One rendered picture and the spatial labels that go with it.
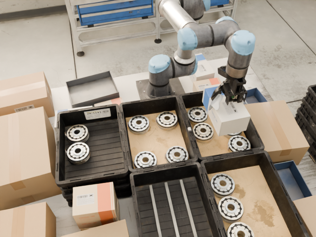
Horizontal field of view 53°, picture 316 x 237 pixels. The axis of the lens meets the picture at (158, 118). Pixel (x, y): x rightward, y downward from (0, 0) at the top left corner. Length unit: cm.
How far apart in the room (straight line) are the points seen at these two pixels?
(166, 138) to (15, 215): 73
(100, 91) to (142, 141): 50
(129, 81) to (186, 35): 98
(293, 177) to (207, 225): 55
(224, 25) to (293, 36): 271
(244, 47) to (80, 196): 82
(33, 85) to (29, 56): 171
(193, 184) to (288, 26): 285
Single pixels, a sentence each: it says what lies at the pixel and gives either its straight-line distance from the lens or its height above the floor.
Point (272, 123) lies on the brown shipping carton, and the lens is 165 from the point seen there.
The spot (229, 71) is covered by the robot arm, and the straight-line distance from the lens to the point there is 113.
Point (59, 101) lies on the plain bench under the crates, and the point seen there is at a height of 70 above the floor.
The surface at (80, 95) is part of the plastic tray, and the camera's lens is 189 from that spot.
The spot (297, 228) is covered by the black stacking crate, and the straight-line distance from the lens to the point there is 134.
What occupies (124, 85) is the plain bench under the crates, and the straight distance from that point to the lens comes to 198.
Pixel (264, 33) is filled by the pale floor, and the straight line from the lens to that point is 378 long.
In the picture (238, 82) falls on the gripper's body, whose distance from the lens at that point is 113.
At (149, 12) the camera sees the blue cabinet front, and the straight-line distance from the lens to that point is 329.
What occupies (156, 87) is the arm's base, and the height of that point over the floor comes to 83.
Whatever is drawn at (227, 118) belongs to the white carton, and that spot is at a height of 114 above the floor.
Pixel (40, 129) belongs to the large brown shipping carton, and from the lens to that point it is 159.
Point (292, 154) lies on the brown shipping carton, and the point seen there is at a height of 81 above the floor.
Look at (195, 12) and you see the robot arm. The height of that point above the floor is 129.
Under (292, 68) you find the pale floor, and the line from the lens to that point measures 339.
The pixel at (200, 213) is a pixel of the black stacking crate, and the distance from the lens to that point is 136.
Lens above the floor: 207
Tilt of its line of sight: 50 degrees down
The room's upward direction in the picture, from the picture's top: 1 degrees counter-clockwise
